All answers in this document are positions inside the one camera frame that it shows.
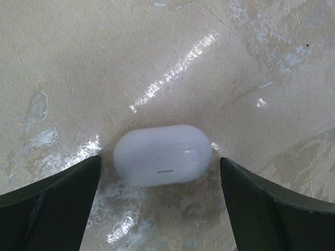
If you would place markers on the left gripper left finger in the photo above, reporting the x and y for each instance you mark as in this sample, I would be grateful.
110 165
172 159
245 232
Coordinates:
51 214

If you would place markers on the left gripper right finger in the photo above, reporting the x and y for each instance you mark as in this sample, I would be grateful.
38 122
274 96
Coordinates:
267 216

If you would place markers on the white oval charging case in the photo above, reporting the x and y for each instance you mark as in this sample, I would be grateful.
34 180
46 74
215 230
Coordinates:
163 155

